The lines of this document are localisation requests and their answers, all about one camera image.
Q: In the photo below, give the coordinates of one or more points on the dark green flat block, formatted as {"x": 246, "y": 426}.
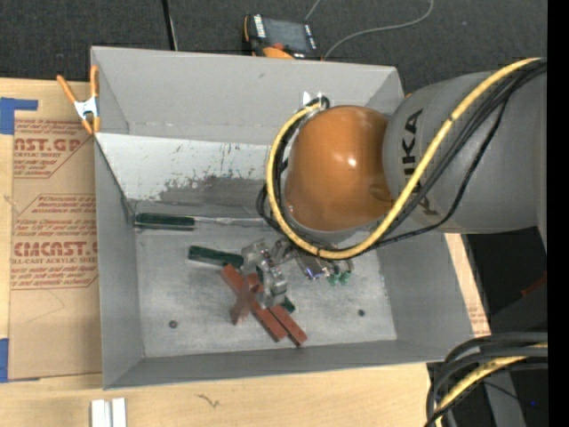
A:
{"x": 290, "y": 305}
{"x": 164, "y": 220}
{"x": 213, "y": 256}

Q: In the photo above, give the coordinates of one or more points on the brown cardboard board, red print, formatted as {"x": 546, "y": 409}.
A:
{"x": 49, "y": 309}

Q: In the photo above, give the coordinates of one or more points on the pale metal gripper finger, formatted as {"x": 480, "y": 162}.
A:
{"x": 254, "y": 252}
{"x": 275, "y": 288}

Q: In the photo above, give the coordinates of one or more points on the grey metal bin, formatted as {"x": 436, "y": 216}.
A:
{"x": 186, "y": 292}

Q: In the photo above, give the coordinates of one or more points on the red-brown flat block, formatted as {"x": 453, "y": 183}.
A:
{"x": 243, "y": 303}
{"x": 291, "y": 327}
{"x": 266, "y": 319}

